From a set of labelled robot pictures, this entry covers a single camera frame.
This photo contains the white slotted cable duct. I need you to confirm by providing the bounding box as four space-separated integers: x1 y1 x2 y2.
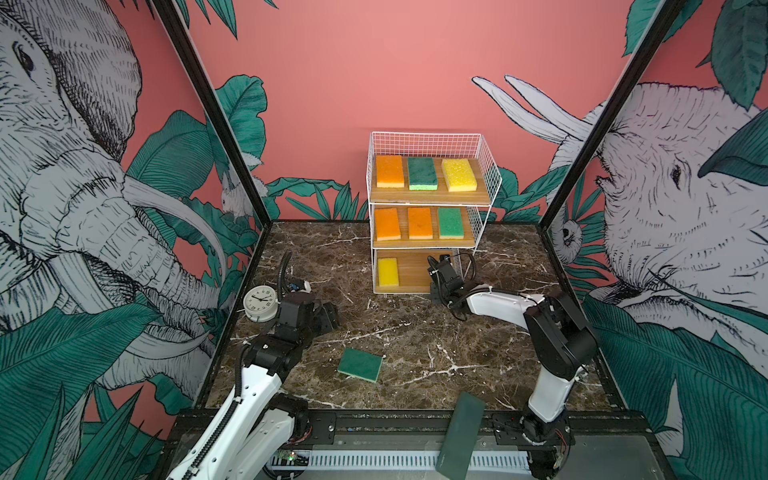
266 450 530 474

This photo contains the white round clock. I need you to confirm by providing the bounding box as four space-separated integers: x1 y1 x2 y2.
242 285 279 323

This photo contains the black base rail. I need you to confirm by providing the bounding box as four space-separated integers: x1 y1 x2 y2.
173 407 652 448

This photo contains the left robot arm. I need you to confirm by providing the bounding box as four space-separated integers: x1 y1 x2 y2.
166 251 339 479

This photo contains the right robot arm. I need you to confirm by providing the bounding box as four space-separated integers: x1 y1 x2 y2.
427 254 599 445

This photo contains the white wire three-tier shelf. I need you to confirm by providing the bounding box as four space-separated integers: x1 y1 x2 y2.
366 131 501 294

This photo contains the left black frame post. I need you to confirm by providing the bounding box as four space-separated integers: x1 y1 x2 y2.
151 0 272 227

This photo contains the dark green foreground sponge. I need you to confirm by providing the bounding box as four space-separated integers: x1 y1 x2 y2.
435 392 485 480

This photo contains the orange sponge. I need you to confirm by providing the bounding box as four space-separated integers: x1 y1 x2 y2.
408 207 434 240
374 207 402 241
375 155 405 188

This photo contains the yellow sponge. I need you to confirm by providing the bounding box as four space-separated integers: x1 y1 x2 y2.
377 257 400 287
441 158 477 192

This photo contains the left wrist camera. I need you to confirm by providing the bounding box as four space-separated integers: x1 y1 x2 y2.
285 277 312 293

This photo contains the black frame post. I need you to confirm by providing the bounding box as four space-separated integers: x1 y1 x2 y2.
151 0 272 227
537 0 686 233

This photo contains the right black frame post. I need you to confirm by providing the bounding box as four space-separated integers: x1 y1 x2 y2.
537 0 686 233

